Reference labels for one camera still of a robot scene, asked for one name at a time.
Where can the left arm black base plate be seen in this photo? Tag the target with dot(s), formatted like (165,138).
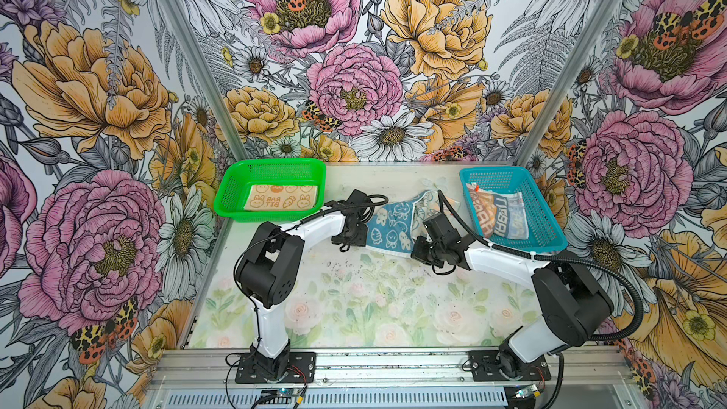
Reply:
(289,368)

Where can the aluminium corner post right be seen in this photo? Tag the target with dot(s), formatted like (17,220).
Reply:
(603,11)

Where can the small green circuit board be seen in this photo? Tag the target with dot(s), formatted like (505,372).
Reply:
(284,393)

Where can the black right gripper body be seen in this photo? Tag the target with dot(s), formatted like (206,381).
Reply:
(429,253)

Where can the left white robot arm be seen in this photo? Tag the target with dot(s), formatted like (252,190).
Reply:
(267,270)

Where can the aluminium front rail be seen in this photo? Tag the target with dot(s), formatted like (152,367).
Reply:
(395,367)

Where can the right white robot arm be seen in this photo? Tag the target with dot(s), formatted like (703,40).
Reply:
(572,302)

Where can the blue bunny towel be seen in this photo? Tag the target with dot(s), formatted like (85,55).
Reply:
(395,227)

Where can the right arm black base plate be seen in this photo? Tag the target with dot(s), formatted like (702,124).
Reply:
(498,366)

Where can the green plastic basket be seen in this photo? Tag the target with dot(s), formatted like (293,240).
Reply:
(240,177)

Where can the orange bunny towel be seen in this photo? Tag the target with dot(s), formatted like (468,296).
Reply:
(281,198)

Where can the teal plastic basket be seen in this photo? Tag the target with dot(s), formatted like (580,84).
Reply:
(545,234)

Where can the white vented cable duct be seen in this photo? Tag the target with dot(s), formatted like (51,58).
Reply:
(412,397)

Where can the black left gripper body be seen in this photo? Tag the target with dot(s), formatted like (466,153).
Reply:
(356,237)

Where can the aluminium corner post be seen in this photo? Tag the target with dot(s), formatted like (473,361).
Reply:
(176,16)
(603,11)

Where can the aluminium corner post left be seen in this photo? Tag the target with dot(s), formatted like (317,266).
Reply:
(176,16)

